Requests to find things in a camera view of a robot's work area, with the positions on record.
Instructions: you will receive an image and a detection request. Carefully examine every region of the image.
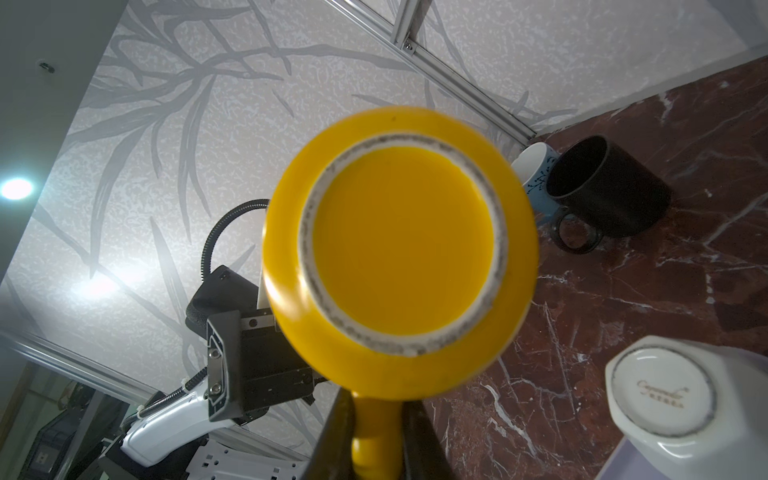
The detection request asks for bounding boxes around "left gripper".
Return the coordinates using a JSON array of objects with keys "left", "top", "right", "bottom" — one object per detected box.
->
[{"left": 206, "top": 310, "right": 325, "bottom": 423}]

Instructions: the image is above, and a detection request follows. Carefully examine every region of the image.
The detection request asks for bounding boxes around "teal patterned mug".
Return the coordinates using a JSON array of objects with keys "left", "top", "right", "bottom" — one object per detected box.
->
[{"left": 511, "top": 142, "right": 560, "bottom": 227}]

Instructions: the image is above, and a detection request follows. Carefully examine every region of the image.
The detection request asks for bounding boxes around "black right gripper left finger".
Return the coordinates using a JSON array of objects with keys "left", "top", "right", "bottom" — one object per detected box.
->
[{"left": 301, "top": 389, "right": 355, "bottom": 480}]

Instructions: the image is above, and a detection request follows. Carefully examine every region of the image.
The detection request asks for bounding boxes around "black mug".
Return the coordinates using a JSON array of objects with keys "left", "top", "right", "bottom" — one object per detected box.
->
[{"left": 546, "top": 135, "right": 672, "bottom": 255}]

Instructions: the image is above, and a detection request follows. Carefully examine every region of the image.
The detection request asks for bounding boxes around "white faceted mug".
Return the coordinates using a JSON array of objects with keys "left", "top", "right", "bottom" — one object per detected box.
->
[{"left": 605, "top": 336, "right": 767, "bottom": 479}]

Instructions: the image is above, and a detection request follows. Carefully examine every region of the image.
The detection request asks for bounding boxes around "yellow mug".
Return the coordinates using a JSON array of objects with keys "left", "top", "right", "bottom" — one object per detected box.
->
[{"left": 262, "top": 106, "right": 539, "bottom": 479}]

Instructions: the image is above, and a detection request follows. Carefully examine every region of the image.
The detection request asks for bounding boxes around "lavender tray mat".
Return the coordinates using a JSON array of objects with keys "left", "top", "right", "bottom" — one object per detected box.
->
[{"left": 595, "top": 437, "right": 667, "bottom": 480}]

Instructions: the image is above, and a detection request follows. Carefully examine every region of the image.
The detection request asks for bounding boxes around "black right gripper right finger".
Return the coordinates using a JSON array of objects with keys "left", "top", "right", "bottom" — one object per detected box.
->
[{"left": 402, "top": 401, "right": 456, "bottom": 480}]

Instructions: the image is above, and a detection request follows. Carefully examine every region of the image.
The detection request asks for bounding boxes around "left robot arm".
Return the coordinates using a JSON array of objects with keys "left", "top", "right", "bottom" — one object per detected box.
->
[{"left": 122, "top": 199, "right": 323, "bottom": 449}]

